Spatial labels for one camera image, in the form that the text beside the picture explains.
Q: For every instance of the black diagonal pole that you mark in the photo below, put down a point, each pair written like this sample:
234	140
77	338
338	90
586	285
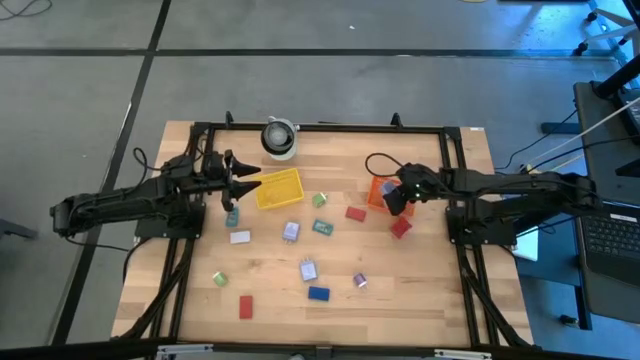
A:
617	80

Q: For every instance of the black frame clamp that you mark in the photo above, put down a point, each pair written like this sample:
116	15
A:
396	120
229	119

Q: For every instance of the red box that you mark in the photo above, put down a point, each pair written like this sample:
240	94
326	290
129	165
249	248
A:
355	214
401	227
245	307

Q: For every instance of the white box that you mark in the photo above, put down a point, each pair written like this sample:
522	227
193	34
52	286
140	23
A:
240	237

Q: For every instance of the green wall charger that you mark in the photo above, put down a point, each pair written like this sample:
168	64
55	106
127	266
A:
220	279
319	200

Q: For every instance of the black table frame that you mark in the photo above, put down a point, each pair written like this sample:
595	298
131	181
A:
325	128

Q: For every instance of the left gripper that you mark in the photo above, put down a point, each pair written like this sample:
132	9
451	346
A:
229	200

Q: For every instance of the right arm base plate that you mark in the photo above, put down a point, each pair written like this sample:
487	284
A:
482	239

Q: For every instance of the dark blue desk base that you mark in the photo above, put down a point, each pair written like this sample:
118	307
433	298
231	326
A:
555	272

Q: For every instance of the small black plug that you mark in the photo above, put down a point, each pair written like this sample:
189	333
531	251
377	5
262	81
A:
567	320

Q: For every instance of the teal box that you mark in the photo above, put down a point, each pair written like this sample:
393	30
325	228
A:
323	227
232	217

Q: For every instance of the black laptop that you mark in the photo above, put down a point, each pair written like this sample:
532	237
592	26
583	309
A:
612	235

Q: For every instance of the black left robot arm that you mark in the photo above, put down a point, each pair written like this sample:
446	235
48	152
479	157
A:
115	205

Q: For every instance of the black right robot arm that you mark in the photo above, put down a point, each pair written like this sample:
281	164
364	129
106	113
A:
525	182

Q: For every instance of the lavender wall charger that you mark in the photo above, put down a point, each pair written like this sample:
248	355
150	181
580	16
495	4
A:
388	188
290	231
308	270

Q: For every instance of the dark grey side desk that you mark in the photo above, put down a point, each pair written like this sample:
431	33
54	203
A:
600	150

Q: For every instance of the black crossbar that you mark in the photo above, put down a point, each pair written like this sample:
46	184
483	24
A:
75	350

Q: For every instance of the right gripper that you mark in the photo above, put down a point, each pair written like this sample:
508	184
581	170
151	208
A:
420	180

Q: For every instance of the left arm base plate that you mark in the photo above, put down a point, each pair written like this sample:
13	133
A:
170	229

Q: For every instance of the white chair base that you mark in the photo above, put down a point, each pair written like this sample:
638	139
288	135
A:
607	34

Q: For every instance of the orange plastic basket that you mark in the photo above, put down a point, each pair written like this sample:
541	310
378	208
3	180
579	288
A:
374	200

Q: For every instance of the blue box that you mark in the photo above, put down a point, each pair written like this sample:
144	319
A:
318	293

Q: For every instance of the grey chair leg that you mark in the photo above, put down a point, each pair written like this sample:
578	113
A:
15	229

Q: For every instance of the silver metal bracket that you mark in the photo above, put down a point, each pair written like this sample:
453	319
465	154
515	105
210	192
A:
185	349
462	354

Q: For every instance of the yellow plastic basket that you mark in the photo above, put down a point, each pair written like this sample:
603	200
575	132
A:
285	180

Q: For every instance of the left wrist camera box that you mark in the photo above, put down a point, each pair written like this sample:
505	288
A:
213	166

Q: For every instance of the purple wall charger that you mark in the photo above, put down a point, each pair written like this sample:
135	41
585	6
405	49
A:
360	280

